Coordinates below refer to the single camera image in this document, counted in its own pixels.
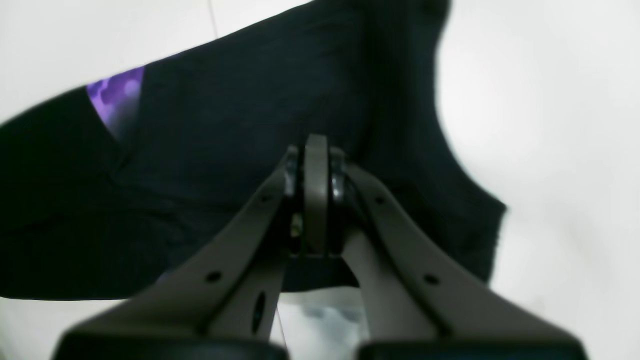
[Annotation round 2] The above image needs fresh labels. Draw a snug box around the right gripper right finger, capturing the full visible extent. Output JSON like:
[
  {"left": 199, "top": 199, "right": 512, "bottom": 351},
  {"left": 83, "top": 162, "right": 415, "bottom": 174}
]
[{"left": 320, "top": 136, "right": 586, "bottom": 360}]

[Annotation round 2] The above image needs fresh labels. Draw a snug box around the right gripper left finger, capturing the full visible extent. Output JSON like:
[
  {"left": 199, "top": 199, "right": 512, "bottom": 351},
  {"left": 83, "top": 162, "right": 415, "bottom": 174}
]
[{"left": 54, "top": 134, "right": 321, "bottom": 360}]

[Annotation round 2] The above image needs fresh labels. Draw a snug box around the black T-shirt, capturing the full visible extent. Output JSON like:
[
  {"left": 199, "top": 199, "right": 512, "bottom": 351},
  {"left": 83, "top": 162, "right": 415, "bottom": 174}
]
[{"left": 0, "top": 0, "right": 506, "bottom": 301}]

